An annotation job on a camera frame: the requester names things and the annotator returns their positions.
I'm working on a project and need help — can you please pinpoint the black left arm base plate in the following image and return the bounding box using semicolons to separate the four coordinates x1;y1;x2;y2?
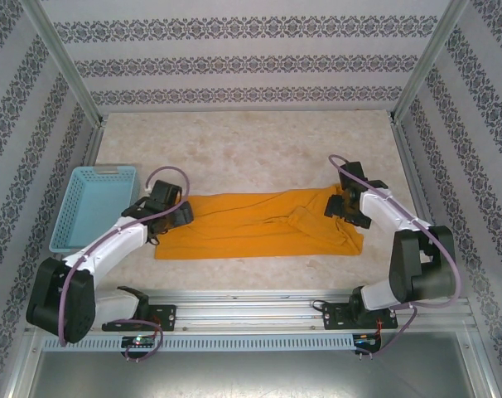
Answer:
101;304;177;332

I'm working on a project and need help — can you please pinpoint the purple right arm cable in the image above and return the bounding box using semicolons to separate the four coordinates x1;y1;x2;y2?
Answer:
328;153;463;360

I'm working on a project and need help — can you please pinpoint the light blue plastic basket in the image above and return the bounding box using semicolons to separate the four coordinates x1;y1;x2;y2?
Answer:
48;164;143;254

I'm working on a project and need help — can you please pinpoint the slotted grey cable duct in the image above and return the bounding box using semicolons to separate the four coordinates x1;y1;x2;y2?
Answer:
41;334;355;352

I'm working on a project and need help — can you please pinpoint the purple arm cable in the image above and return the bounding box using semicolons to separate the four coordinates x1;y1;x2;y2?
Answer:
328;153;463;360
58;165;191;362

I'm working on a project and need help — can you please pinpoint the orange t-shirt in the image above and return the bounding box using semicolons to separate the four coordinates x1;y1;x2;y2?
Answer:
153;185;364;261

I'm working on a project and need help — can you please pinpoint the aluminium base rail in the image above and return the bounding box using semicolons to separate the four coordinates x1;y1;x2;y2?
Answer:
27;289;474;333

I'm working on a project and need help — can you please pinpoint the aluminium side rail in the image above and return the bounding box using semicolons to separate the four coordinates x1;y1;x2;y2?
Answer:
41;119;107;303
389;119;472;300

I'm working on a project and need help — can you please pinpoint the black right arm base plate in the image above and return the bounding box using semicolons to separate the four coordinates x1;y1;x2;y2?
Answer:
321;302;399;332

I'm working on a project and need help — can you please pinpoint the grey metal shelf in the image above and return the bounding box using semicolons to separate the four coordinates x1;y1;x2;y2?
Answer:
27;347;495;398

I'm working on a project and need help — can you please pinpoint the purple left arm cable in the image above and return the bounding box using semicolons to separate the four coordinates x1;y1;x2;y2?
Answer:
58;165;191;362

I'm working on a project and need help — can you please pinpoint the aluminium frame post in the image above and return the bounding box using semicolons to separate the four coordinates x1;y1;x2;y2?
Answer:
389;0;471;124
18;0;107;125

